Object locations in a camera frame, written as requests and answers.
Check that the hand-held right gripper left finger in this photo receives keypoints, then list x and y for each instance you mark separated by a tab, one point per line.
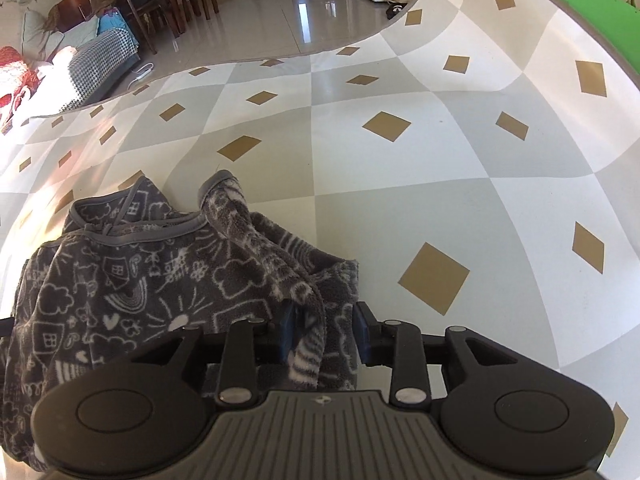
290	330

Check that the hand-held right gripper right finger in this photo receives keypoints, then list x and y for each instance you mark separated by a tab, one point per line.
365	330

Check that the grey printed fleece jacket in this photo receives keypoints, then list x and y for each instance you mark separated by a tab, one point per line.
150	285

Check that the black slipper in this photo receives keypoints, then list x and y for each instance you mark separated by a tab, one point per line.
396	11

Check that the houndstooth covered sofa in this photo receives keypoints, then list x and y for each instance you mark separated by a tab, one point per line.
100	65

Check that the teal cloth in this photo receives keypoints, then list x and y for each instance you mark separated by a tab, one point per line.
112	22

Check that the red crocheted blanket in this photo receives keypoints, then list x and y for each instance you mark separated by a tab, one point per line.
15	80

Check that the grey pillow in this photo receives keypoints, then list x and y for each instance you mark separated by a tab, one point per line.
42	35

